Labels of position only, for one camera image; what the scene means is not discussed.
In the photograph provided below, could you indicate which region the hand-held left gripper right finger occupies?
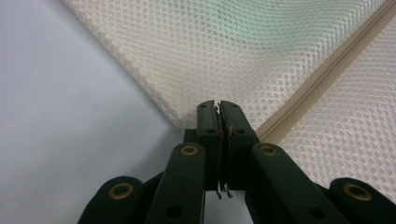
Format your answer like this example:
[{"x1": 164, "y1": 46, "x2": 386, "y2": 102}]
[{"x1": 219, "y1": 100, "x2": 260, "y2": 191}]

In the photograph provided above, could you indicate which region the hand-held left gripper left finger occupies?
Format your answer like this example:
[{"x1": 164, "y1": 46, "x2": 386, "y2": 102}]
[{"x1": 183, "y1": 99, "x2": 220, "y2": 191}]

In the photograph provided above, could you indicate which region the white mesh laundry bag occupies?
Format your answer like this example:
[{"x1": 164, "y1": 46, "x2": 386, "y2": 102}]
[{"x1": 61, "y1": 0, "x2": 396, "y2": 204}]

